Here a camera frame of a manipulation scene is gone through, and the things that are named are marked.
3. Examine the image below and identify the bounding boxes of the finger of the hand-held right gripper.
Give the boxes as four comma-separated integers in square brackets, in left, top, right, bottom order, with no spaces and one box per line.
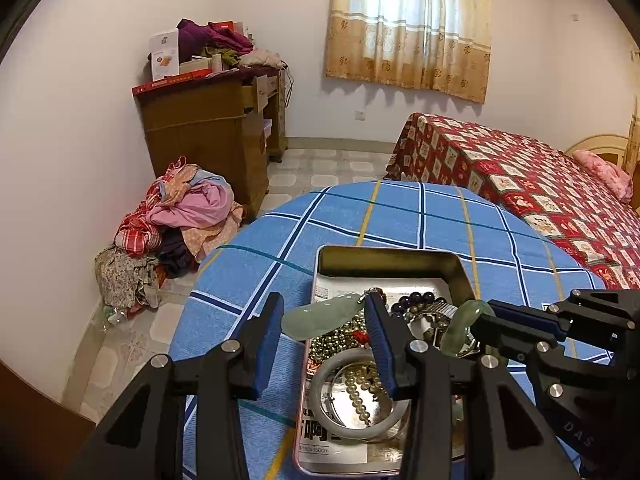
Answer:
[470,316,614,407]
[486,288,640,344]

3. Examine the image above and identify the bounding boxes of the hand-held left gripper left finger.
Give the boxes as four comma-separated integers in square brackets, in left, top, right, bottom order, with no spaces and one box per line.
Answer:
[65,291,286,480]

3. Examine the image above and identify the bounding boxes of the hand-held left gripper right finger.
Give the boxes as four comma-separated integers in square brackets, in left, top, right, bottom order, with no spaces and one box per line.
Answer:
[364,291,582,480]

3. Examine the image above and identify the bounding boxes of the green jade bangle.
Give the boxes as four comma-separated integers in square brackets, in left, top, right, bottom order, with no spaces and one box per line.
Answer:
[439,298,497,357]

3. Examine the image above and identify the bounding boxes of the dark bead bracelet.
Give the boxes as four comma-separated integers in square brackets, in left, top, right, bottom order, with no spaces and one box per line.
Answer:
[389,291,442,319]

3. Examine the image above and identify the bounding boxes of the pale green jade pendant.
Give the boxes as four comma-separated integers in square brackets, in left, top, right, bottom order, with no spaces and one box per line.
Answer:
[281,294,367,339]

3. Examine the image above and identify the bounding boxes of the pink tin box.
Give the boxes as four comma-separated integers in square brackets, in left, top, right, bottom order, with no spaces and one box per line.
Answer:
[292,245,482,479]

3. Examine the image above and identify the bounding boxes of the white jade bangle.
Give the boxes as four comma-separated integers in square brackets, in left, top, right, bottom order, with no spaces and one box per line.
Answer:
[309,351,412,444]

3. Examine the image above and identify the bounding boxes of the blue plaid cloth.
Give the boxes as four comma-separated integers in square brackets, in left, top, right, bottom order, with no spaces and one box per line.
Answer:
[169,180,609,480]

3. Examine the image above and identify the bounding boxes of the clear plastic bottle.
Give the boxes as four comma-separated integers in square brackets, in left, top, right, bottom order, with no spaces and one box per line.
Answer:
[101,304,132,332]

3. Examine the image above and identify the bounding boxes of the red patterned bed blanket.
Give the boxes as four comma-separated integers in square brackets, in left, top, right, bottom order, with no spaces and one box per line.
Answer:
[383,112,640,292]

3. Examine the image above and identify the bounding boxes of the pink pillow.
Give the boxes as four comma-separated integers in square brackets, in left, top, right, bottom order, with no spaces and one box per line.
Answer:
[572,148,634,204]

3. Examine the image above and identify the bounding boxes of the pile of colourful clothes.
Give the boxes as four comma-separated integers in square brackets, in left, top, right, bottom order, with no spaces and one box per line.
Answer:
[94,156,247,312]

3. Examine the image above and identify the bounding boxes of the cream wooden headboard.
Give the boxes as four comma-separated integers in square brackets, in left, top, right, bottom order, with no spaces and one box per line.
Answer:
[564,114,640,212]

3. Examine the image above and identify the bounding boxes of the brown wooden desk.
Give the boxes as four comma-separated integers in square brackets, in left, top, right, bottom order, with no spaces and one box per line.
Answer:
[132,66,290,221]

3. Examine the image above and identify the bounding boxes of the brown wooden panel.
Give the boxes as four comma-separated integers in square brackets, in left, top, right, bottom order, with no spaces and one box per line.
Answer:
[0,359,97,480]

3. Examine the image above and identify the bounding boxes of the wooden desk drawer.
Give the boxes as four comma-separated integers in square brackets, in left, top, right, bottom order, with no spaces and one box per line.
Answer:
[240,73,282,117]

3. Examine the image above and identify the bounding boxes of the flat red box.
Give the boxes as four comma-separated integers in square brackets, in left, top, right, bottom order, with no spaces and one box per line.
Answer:
[132,70,213,97]

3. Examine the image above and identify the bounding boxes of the pile of clothes on desk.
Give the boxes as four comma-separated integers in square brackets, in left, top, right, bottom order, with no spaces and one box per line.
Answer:
[177,18,283,69]

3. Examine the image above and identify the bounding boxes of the white cardboard box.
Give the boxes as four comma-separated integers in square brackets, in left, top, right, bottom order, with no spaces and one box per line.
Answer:
[148,28,180,84]

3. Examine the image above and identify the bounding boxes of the beige patterned curtain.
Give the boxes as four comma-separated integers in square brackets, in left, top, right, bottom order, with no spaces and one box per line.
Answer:
[324,0,492,105]

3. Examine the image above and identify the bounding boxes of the pearl necklace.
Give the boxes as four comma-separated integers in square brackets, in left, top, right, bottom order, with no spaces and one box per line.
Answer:
[344,366,382,424]

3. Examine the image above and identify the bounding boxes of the gold bead chain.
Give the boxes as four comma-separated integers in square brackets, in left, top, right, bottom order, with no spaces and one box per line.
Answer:
[307,319,374,362]

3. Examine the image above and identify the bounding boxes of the silver metal bracelet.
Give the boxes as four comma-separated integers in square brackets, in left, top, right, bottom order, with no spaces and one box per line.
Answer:
[409,302,474,349]

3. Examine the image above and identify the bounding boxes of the black cables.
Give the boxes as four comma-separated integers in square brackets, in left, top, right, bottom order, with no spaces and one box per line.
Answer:
[279,59,297,112]

